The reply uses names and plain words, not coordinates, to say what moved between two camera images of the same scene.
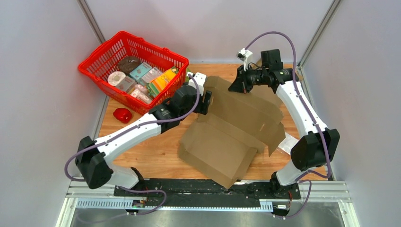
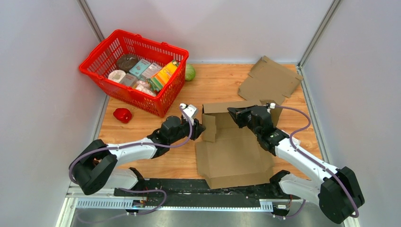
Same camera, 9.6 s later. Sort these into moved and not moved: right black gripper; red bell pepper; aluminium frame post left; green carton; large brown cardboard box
Moved: green carton; right black gripper; large brown cardboard box
Not moved: red bell pepper; aluminium frame post left
